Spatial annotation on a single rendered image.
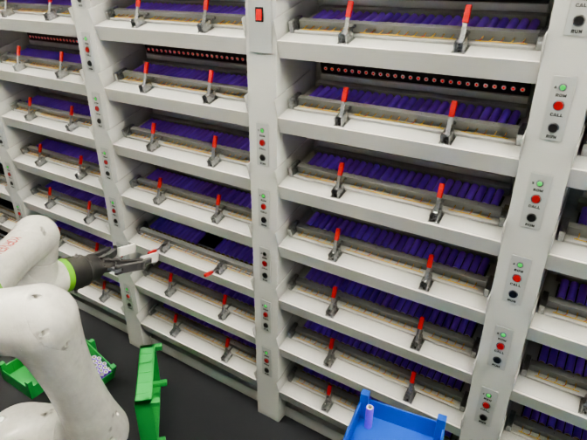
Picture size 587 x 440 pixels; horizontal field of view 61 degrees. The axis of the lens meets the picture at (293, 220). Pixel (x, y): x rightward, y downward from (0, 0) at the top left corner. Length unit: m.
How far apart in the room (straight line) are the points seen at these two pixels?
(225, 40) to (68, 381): 0.90
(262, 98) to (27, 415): 0.93
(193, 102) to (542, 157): 0.95
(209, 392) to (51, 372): 1.15
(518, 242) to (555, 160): 0.20
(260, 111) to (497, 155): 0.61
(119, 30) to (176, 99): 0.28
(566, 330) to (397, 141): 0.57
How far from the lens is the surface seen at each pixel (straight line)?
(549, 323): 1.31
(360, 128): 1.24
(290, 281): 1.59
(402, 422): 1.31
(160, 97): 1.62
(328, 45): 1.23
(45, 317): 0.91
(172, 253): 1.87
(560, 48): 1.08
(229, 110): 1.44
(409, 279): 1.35
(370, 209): 1.28
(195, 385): 2.10
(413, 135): 1.20
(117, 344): 2.37
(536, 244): 1.19
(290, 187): 1.39
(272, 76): 1.33
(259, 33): 1.33
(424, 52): 1.14
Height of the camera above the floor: 1.45
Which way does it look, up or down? 26 degrees down
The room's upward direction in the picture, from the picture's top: 1 degrees clockwise
